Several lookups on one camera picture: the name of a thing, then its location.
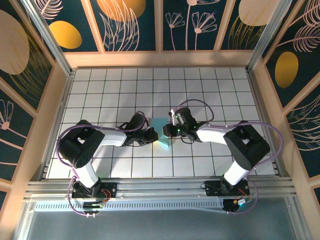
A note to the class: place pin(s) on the light blue cloth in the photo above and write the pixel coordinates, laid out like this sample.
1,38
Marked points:
160,123

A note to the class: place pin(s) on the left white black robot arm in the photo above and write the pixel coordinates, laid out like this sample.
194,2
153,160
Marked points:
85,172

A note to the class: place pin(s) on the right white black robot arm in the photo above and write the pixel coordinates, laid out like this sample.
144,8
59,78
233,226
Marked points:
247,145

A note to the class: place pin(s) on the aluminium frame rail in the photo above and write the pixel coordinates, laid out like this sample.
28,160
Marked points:
160,190

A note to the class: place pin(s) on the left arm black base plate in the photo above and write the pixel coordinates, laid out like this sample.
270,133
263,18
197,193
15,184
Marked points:
110,188

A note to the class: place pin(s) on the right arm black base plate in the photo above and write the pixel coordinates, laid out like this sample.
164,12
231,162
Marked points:
212,190

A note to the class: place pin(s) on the aluminium table side rail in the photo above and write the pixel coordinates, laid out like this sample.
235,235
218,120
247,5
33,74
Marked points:
65,100
258,100

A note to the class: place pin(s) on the aluminium corner post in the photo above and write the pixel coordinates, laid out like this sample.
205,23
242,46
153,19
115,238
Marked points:
270,30
47,37

